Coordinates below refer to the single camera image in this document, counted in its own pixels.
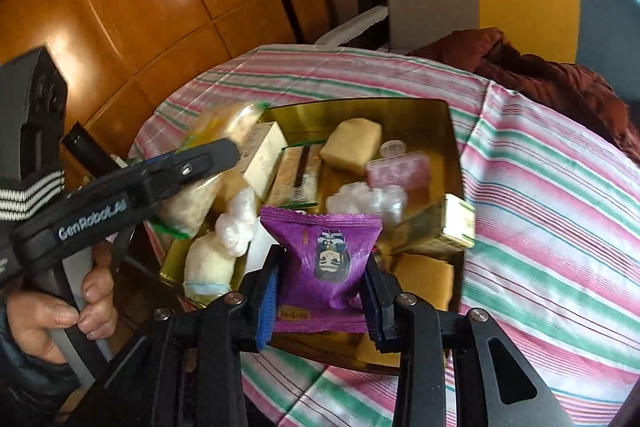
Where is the gold and green box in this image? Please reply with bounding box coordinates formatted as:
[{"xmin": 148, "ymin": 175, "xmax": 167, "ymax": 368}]
[{"xmin": 390, "ymin": 194, "xmax": 476, "ymax": 255}]

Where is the wide white green snack bar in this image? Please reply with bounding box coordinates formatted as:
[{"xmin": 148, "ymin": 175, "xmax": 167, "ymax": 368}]
[{"xmin": 159, "ymin": 101, "xmax": 268, "ymax": 240}]

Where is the narrow yellow green snack bar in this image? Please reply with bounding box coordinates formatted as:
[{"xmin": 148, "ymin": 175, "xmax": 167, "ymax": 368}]
[{"xmin": 267, "ymin": 142, "xmax": 323, "ymax": 208}]

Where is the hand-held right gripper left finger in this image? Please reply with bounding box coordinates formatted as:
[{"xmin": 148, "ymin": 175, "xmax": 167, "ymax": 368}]
[{"xmin": 95, "ymin": 244, "xmax": 281, "ymax": 427}]

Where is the white cloth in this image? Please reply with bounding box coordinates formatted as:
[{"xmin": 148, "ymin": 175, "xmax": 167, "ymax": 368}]
[{"xmin": 182, "ymin": 232, "xmax": 238, "ymax": 300}]

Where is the purple snack packet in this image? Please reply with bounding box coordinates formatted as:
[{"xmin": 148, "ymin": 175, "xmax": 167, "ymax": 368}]
[{"xmin": 260, "ymin": 205, "xmax": 383, "ymax": 334}]

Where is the maroon jacket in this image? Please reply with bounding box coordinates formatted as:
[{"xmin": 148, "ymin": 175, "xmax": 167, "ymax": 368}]
[{"xmin": 410, "ymin": 27, "xmax": 640, "ymax": 152}]

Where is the pale yellow sponge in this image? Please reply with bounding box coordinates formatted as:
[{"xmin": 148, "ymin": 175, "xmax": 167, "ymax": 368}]
[{"xmin": 320, "ymin": 118, "xmax": 383, "ymax": 175}]

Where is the white plastic bag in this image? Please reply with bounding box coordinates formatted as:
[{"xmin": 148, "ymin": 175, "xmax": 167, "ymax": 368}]
[
  {"xmin": 325, "ymin": 182, "xmax": 406, "ymax": 228},
  {"xmin": 215, "ymin": 187, "xmax": 261, "ymax": 258}
]

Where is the gold metal tin tray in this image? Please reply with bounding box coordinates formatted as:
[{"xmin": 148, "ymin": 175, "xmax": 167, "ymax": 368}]
[{"xmin": 159, "ymin": 98, "xmax": 468, "ymax": 375}]

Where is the white and gold box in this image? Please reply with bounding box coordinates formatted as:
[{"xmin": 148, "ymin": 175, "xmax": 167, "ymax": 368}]
[{"xmin": 242, "ymin": 121, "xmax": 288, "ymax": 202}]

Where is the striped tablecloth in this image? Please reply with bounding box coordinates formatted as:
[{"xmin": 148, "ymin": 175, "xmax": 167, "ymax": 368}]
[{"xmin": 127, "ymin": 44, "xmax": 640, "ymax": 427}]

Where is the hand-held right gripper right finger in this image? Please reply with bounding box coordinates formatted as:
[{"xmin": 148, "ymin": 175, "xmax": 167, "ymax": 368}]
[{"xmin": 362, "ymin": 252, "xmax": 576, "ymax": 427}]

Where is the large yellow sponge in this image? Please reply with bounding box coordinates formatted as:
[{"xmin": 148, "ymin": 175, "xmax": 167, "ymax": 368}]
[{"xmin": 357, "ymin": 253, "xmax": 456, "ymax": 358}]

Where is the person's left hand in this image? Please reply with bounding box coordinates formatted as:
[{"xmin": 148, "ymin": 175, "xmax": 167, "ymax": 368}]
[{"xmin": 6, "ymin": 246, "xmax": 119, "ymax": 364}]

